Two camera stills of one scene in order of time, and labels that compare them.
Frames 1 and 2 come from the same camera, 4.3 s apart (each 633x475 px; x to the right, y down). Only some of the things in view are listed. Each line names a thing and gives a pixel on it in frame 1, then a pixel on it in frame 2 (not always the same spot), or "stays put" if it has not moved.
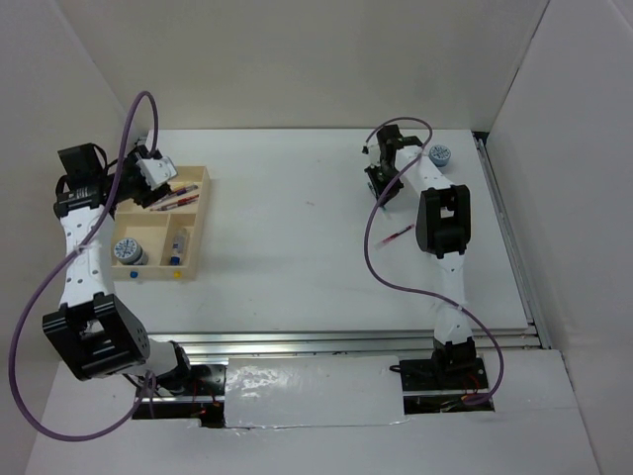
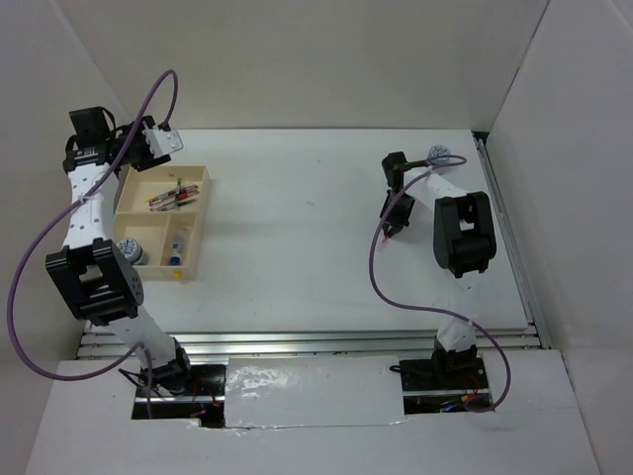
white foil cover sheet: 313,391 stays put
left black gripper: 148,196 -> 148,160
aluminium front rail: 329,344 stays put
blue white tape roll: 130,252 stays put
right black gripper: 371,171 -> 398,222
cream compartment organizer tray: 163,242 stays put
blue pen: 178,192 -> 163,204
